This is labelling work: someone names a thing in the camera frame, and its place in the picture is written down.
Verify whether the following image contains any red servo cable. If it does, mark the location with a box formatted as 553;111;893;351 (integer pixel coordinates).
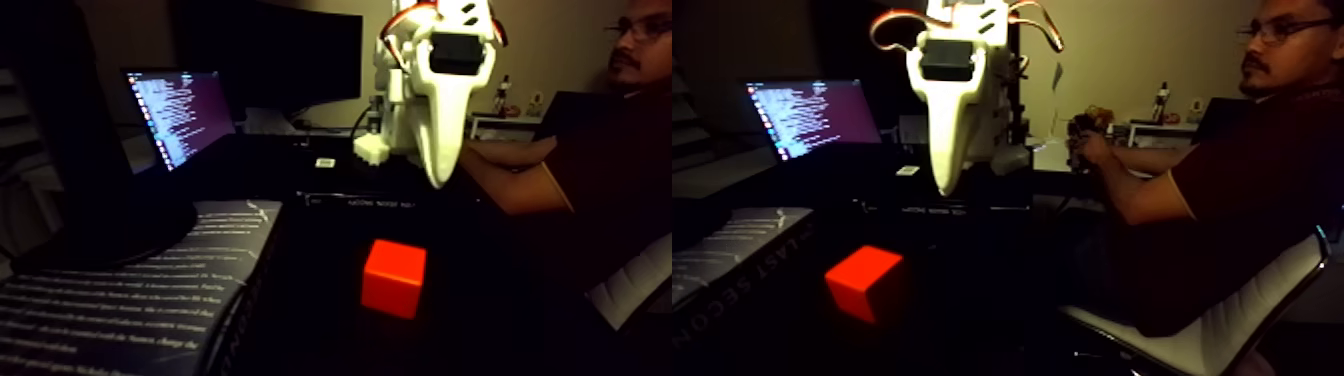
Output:
869;8;936;52

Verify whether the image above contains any person's hand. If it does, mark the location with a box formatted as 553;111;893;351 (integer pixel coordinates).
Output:
1079;131;1117;169

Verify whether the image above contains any black box with white lettering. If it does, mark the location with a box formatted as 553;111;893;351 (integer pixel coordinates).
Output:
296;189;421;211

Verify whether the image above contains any black book with white text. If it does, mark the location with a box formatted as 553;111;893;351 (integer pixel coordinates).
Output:
0;199;285;376

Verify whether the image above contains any red cube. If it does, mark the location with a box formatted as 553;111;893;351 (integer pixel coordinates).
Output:
361;238;430;322

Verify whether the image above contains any black leader arm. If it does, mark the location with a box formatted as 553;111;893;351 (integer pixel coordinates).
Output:
1068;102;1117;143

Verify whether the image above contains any laptop with lit screen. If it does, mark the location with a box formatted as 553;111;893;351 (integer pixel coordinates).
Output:
122;68;306;201

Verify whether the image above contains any white side table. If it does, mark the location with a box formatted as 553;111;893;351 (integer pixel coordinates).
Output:
1126;120;1201;148

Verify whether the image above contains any person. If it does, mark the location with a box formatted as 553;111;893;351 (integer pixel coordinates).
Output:
1165;0;1344;340

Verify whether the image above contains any white office chair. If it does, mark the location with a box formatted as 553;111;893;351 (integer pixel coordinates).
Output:
1058;225;1333;376

